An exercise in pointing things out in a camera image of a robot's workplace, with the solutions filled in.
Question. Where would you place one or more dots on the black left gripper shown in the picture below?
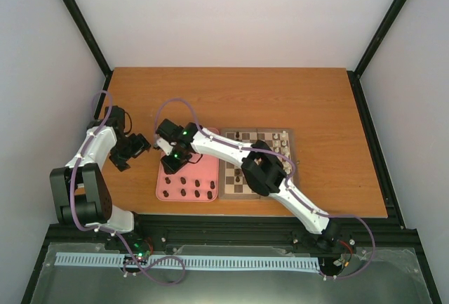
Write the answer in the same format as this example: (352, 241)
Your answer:
(141, 145)

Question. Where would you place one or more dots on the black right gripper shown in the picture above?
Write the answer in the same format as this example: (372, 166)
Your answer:
(172, 168)

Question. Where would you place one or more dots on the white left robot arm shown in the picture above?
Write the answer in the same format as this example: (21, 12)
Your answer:
(80, 193)

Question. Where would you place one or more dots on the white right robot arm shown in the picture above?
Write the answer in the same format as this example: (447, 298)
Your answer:
(261, 167)

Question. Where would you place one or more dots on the left controller circuit board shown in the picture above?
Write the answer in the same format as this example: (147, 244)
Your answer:
(143, 250)

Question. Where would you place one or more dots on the pink plastic tray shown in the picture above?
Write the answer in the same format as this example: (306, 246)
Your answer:
(184, 175)

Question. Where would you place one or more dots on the wooden chessboard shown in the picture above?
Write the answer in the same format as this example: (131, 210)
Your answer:
(280, 140)

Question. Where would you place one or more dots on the light blue cable duct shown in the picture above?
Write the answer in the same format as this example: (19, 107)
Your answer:
(194, 263)

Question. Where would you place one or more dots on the black aluminium frame rail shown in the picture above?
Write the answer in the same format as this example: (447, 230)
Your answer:
(166, 230)

